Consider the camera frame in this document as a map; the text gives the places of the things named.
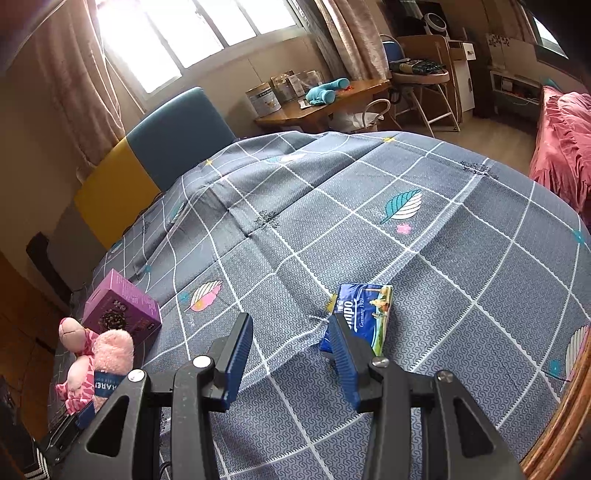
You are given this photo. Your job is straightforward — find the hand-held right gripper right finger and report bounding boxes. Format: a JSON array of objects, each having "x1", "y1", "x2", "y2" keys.
[{"x1": 327, "y1": 316, "x2": 527, "y2": 480}]

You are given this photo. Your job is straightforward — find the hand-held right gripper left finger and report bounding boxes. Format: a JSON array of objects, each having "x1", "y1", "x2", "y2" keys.
[{"x1": 39, "y1": 312, "x2": 254, "y2": 480}]

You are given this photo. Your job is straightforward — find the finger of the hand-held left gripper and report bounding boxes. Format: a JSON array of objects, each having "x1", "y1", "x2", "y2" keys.
[{"x1": 39, "y1": 406, "x2": 100, "y2": 462}]

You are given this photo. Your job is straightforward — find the blue tissue pack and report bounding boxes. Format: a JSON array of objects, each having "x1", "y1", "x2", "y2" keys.
[{"x1": 320, "y1": 282, "x2": 394, "y2": 358}]

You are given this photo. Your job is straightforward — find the pink socks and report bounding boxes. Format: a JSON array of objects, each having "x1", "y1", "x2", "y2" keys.
[{"x1": 90, "y1": 329, "x2": 136, "y2": 414}]

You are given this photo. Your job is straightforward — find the pink spotted plush toy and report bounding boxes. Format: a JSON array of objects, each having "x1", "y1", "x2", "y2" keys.
[{"x1": 55, "y1": 317, "x2": 100, "y2": 414}]

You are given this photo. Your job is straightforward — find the wooden wardrobe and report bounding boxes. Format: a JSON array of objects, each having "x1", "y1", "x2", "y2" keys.
[{"x1": 0, "y1": 249, "x2": 70, "y2": 435}]

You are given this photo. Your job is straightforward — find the purple cardboard box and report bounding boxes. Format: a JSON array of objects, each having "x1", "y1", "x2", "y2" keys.
[{"x1": 82, "y1": 269, "x2": 162, "y2": 344}]

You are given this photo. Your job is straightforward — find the grey checked quilt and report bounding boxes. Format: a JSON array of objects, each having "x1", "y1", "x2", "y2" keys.
[{"x1": 48, "y1": 130, "x2": 591, "y2": 480}]

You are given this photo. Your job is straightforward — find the grey yellow blue headboard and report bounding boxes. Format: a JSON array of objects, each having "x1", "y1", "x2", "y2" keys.
[{"x1": 48, "y1": 87, "x2": 237, "y2": 278}]

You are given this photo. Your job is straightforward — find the wooden desk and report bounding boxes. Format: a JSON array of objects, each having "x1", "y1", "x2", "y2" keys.
[{"x1": 254, "y1": 78, "x2": 392, "y2": 134}]

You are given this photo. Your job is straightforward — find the cream tin can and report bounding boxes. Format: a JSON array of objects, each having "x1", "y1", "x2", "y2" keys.
[{"x1": 245, "y1": 83, "x2": 282, "y2": 116}]

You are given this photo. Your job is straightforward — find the teal plush toy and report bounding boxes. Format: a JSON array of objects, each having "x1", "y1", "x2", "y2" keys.
[{"x1": 305, "y1": 78, "x2": 352, "y2": 106}]

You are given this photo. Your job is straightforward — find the clear plastic box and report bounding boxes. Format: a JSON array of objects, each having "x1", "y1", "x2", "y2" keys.
[{"x1": 270, "y1": 69, "x2": 324, "y2": 100}]

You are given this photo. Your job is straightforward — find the wooden folding chair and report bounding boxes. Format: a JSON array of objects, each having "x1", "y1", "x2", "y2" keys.
[{"x1": 390, "y1": 34, "x2": 462, "y2": 134}]

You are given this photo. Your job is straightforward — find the white cabinet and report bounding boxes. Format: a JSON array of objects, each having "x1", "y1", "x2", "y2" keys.
[{"x1": 448, "y1": 39, "x2": 476, "y2": 114}]

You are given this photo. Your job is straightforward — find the beige curtain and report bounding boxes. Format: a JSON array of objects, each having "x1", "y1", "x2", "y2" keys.
[
  {"x1": 316, "y1": 0, "x2": 389, "y2": 80},
  {"x1": 28, "y1": 0, "x2": 125, "y2": 183}
]

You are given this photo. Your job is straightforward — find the pink bedspread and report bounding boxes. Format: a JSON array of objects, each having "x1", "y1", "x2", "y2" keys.
[{"x1": 529, "y1": 85, "x2": 591, "y2": 213}]

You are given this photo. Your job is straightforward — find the blue chair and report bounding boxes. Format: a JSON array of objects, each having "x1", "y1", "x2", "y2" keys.
[{"x1": 381, "y1": 34, "x2": 403, "y2": 63}]

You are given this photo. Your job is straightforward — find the white shelf unit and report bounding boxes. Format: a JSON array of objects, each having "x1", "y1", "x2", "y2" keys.
[{"x1": 487, "y1": 32, "x2": 543, "y2": 109}]

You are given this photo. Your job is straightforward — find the bright window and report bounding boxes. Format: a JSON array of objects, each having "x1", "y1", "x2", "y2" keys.
[{"x1": 95, "y1": 0, "x2": 310, "y2": 100}]

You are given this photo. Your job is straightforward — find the white round fan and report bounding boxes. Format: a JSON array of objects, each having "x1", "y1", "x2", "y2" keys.
[{"x1": 418, "y1": 11, "x2": 446, "y2": 35}]

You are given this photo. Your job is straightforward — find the small dark window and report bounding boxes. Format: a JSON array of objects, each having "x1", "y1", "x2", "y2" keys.
[{"x1": 531, "y1": 9, "x2": 568, "y2": 58}]

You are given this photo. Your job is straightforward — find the round wooden frame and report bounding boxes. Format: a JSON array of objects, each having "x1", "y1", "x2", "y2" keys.
[{"x1": 519, "y1": 355, "x2": 591, "y2": 480}]

